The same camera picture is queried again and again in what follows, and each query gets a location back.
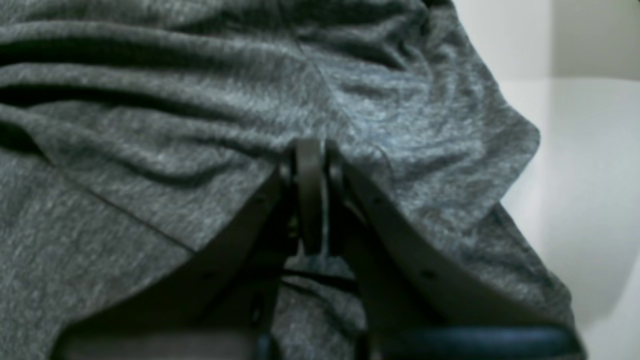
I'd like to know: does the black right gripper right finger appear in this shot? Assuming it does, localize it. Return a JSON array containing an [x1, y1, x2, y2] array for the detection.
[[327, 150, 585, 360]]

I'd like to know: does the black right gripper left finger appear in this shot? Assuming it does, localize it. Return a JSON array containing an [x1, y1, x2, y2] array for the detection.
[[50, 138, 326, 360]]

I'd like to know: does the grey t-shirt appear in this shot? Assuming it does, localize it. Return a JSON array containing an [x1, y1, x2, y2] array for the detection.
[[0, 0, 575, 360]]

